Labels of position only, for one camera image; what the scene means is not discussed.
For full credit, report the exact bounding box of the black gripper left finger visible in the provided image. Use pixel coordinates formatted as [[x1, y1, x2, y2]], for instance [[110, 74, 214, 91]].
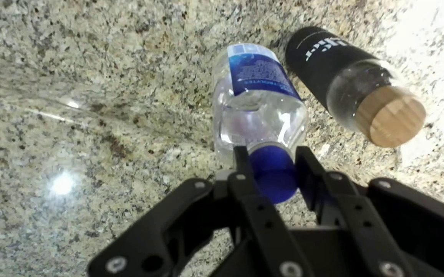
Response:
[[88, 145, 315, 277]]

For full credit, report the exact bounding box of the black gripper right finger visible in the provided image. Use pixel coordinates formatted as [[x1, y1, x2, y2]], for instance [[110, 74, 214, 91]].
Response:
[[295, 145, 444, 277]]

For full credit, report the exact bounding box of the clear bottle large blue label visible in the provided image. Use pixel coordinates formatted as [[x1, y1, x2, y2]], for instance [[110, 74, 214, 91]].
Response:
[[211, 43, 311, 205]]

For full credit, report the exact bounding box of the dark bottle with wooden cap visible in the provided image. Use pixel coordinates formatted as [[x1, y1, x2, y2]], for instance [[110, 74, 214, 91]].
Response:
[[285, 26, 428, 149]]

